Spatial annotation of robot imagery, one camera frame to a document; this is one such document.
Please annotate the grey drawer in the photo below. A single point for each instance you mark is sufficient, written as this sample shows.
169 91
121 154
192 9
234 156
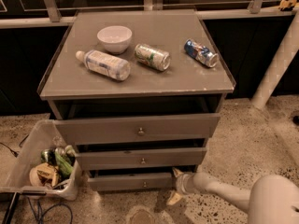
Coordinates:
107 183
137 129
130 159

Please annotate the green white soda can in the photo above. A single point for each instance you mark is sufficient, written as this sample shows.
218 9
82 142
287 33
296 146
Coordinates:
152 57

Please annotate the grey drawer cabinet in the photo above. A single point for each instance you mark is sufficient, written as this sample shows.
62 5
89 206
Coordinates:
186 87

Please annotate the blue soda can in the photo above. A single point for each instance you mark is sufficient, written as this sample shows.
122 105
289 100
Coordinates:
201 53

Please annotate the round floor drain cover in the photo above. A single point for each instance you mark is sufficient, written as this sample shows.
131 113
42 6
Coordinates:
139 215

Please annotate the metal railing frame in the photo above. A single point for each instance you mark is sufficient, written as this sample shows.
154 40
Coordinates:
32 13

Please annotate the black bar beside bin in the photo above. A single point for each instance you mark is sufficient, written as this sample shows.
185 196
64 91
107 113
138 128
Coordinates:
12 198

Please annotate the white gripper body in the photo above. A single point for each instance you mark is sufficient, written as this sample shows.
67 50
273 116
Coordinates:
183 184

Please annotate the clear plastic water bottle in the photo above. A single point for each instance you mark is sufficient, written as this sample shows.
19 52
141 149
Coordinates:
105 64

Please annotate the grey bottom drawer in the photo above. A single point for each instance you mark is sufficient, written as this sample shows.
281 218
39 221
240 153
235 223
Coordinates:
107 183

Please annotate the green snack bag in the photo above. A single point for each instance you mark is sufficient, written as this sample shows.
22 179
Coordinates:
65 168

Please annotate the grey middle drawer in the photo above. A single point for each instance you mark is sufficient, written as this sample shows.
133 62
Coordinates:
130 159

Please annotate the yellow object on railing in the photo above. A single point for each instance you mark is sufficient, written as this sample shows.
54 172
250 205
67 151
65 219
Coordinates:
287 5

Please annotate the clear plastic bin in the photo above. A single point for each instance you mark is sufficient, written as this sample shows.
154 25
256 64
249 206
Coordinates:
44 135

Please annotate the green can in bin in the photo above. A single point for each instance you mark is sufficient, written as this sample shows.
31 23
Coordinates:
48 156

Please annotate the white diagonal support post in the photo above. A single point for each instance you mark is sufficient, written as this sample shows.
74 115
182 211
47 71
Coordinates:
281 61

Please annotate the grey top drawer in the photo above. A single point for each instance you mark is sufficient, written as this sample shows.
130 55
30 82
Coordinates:
137 129

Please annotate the yellow brown snack packet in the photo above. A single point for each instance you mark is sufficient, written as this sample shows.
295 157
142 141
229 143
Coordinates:
48 174

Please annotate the white ceramic bowl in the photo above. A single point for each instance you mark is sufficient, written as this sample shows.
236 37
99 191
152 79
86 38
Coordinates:
115 39

